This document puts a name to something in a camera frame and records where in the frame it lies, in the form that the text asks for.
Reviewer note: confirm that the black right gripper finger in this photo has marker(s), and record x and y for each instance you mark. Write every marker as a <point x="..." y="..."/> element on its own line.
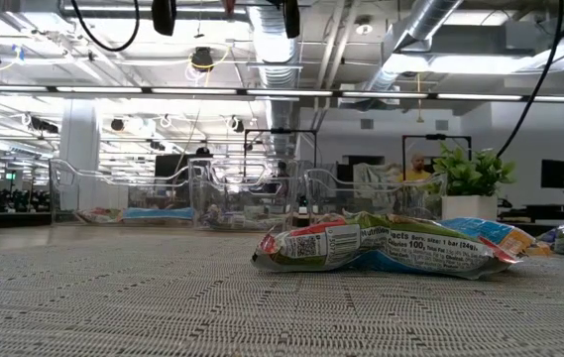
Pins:
<point x="291" y="17"/>

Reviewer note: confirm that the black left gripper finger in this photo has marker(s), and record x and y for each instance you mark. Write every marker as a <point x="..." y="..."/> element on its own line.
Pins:
<point x="164" y="17"/>

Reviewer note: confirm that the granola bar with white label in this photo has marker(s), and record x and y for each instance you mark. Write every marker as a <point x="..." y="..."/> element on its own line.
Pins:
<point x="385" y="248"/>

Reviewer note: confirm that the white ceiling sensor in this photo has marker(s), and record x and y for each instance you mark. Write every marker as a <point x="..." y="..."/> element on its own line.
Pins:
<point x="363" y="27"/>

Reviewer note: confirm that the long ceiling light strip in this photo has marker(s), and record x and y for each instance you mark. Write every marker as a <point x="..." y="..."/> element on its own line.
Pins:
<point x="286" y="92"/>

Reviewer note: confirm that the black ceiling spotlight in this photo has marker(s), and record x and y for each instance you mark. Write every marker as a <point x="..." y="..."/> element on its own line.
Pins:
<point x="117" y="124"/>
<point x="238" y="125"/>

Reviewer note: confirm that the white pillar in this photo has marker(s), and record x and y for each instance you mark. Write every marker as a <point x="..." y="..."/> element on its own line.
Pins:
<point x="79" y="139"/>

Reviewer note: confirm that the black monitor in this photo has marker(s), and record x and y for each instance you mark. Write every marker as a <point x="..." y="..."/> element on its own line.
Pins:
<point x="556" y="173"/>
<point x="172" y="166"/>

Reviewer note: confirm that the person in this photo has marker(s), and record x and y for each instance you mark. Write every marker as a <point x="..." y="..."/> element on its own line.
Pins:
<point x="281" y="171"/>
<point x="416" y="166"/>

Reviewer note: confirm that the clear plastic bin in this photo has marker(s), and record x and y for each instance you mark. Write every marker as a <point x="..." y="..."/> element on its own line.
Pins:
<point x="321" y="198"/>
<point x="202" y="198"/>
<point x="63" y="198"/>

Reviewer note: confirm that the green potted plant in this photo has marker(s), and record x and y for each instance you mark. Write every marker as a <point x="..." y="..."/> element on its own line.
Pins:
<point x="470" y="173"/>

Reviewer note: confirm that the white plant pot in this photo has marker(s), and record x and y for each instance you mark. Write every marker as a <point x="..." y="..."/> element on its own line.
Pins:
<point x="470" y="208"/>

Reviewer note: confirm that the grey woven placemat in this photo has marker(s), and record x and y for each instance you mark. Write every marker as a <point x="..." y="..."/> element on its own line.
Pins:
<point x="162" y="307"/>

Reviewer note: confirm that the black table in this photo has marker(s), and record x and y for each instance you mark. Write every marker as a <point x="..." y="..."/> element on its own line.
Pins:
<point x="549" y="212"/>

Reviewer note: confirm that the silver ribbed ventilation duct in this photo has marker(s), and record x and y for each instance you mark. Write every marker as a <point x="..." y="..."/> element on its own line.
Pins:
<point x="276" y="49"/>

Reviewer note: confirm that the grey wall vent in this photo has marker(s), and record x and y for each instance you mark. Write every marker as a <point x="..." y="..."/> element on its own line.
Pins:
<point x="441" y="125"/>
<point x="367" y="124"/>

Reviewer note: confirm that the black metal frame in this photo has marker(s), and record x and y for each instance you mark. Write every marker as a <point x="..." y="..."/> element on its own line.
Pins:
<point x="435" y="137"/>

